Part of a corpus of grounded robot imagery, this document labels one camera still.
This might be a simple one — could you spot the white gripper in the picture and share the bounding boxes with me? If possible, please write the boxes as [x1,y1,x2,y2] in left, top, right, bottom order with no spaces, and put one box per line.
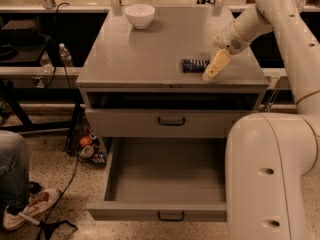
[202,21,250,81]

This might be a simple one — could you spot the blue rxbar blueberry wrapper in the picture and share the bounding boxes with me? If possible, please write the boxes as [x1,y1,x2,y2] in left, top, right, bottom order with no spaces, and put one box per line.
[182,59,210,73]

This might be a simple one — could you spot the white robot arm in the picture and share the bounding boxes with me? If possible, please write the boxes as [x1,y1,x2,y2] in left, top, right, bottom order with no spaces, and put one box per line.
[203,0,320,240]

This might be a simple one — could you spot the grey drawer cabinet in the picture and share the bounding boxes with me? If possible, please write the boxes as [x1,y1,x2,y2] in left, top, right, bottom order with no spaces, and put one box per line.
[76,5,270,159]

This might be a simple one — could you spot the open grey lower drawer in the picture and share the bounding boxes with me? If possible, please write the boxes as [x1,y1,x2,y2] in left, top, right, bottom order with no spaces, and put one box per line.
[87,138,227,222]

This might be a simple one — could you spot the white ceramic bowl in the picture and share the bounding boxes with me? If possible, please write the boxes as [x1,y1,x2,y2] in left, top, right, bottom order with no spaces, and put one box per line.
[125,4,155,29]

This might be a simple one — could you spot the clear plastic water bottle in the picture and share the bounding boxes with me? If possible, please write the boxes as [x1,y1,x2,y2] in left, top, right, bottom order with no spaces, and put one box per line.
[59,43,74,68]

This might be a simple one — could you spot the basket of small objects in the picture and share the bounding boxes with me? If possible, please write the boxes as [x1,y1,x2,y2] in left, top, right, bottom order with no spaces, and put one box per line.
[65,116,106,164]

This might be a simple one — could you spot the black side table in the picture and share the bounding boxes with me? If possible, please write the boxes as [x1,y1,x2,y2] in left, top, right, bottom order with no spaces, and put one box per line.
[0,18,84,135]

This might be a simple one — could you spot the person's jeans leg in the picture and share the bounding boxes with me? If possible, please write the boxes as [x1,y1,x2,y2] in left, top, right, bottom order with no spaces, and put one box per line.
[0,131,30,210]

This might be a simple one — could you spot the white red sneaker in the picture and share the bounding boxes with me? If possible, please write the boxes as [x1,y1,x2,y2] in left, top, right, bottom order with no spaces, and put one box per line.
[3,188,61,231]

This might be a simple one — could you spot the black floor cable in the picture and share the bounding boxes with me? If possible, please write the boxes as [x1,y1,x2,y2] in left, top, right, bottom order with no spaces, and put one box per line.
[34,153,81,240]

